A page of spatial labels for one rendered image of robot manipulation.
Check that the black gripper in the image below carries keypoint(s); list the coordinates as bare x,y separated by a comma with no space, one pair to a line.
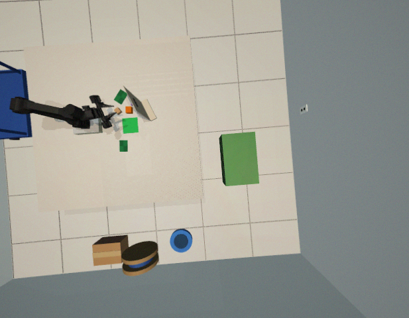
99,112

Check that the green square marking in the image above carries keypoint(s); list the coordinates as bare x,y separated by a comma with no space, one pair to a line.
130,125

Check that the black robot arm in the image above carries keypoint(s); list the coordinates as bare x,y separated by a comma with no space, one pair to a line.
73,115

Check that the beige panel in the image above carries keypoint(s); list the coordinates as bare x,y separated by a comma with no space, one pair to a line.
143,107

